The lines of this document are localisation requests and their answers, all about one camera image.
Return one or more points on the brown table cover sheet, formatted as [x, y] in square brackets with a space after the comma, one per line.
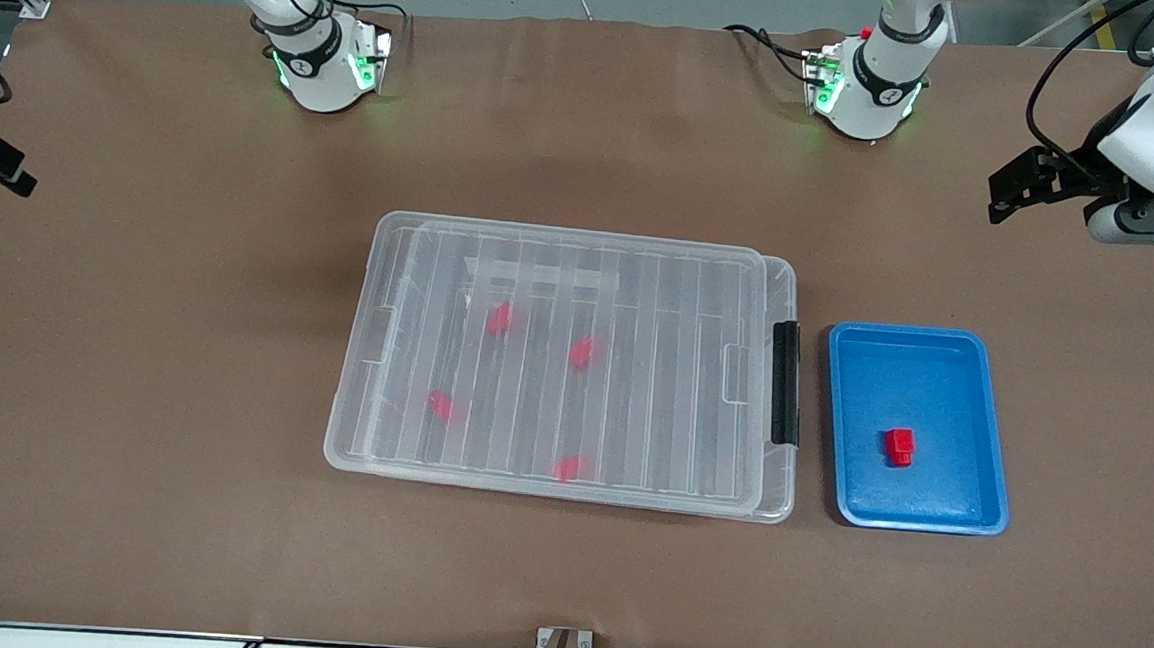
[132, 387]

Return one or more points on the blue plastic tray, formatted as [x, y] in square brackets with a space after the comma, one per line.
[874, 382]

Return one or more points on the small red block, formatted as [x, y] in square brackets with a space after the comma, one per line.
[568, 467]
[582, 351]
[899, 446]
[500, 317]
[442, 406]

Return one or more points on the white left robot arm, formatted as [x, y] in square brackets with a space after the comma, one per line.
[871, 107]

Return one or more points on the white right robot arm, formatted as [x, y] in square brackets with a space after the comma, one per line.
[317, 78]

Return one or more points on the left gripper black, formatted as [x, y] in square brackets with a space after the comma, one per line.
[1075, 170]

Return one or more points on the clear plastic storage box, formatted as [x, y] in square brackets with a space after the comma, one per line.
[532, 401]
[778, 482]

